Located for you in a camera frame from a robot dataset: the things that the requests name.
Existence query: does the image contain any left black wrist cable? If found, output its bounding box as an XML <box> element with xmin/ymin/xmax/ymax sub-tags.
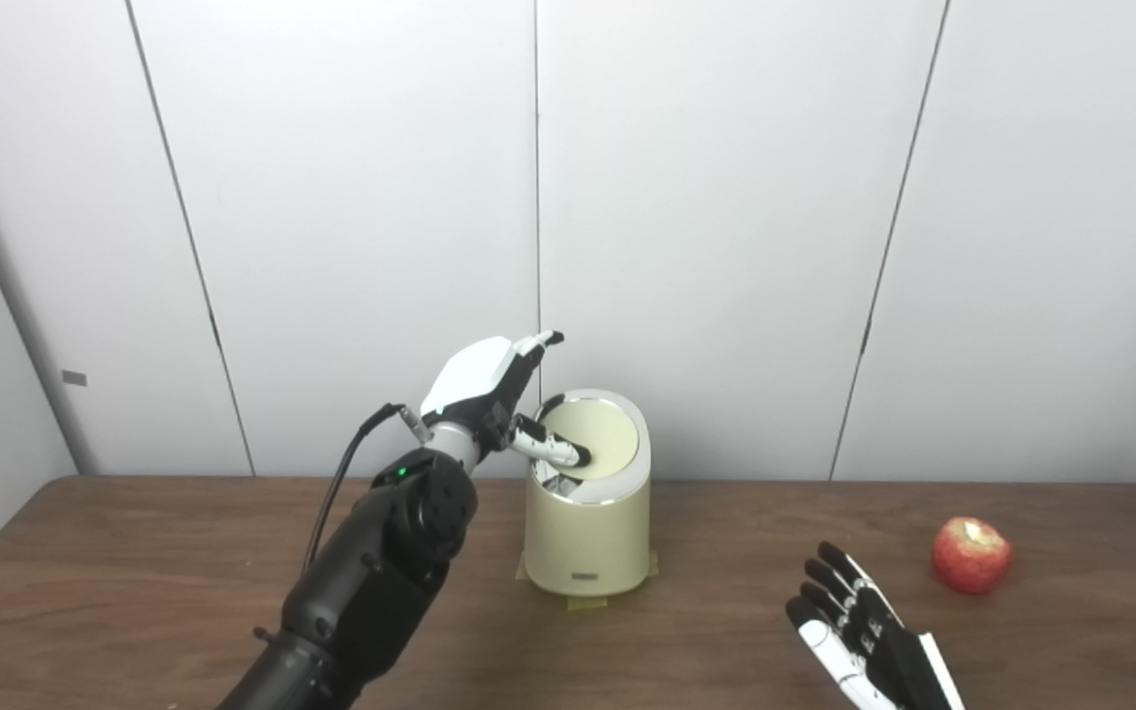
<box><xmin>302</xmin><ymin>402</ymin><xmax>431</xmax><ymax>578</ymax></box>

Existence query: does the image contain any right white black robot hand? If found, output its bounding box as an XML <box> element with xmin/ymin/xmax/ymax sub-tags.
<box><xmin>786</xmin><ymin>541</ymin><xmax>966</xmax><ymax>710</ymax></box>

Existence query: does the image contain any cream-colored bin body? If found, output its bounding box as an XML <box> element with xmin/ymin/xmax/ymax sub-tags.
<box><xmin>525</xmin><ymin>389</ymin><xmax>652</xmax><ymax>599</ymax></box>

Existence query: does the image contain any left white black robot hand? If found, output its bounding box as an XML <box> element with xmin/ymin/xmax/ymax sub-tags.
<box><xmin>420</xmin><ymin>330</ymin><xmax>594</xmax><ymax>469</ymax></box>

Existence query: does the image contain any cream round bin lid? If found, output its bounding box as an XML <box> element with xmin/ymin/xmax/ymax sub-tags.
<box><xmin>538</xmin><ymin>397</ymin><xmax>640</xmax><ymax>482</ymax></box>

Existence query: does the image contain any red apple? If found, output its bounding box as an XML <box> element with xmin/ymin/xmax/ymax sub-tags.
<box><xmin>932</xmin><ymin>517</ymin><xmax>1015</xmax><ymax>596</ymax></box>

